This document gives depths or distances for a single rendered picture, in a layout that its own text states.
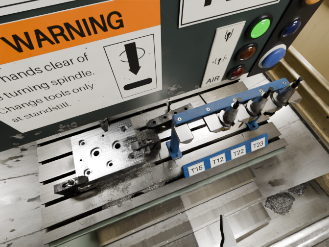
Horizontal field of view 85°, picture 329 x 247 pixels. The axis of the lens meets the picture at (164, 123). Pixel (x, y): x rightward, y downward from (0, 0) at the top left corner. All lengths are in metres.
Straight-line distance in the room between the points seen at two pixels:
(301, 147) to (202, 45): 1.11
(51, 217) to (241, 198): 0.91
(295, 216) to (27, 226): 1.44
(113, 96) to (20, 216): 1.18
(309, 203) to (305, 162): 0.25
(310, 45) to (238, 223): 0.94
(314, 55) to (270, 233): 0.91
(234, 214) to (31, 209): 1.10
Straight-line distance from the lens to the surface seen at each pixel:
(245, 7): 0.20
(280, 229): 1.26
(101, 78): 0.18
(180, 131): 0.61
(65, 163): 1.02
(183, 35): 0.18
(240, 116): 0.69
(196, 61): 0.21
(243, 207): 1.12
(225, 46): 0.21
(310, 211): 1.36
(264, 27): 0.22
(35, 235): 1.31
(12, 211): 1.34
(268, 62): 0.28
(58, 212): 0.98
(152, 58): 0.18
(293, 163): 1.24
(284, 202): 1.30
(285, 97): 0.76
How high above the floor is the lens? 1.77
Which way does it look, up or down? 63 degrees down
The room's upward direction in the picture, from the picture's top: straight up
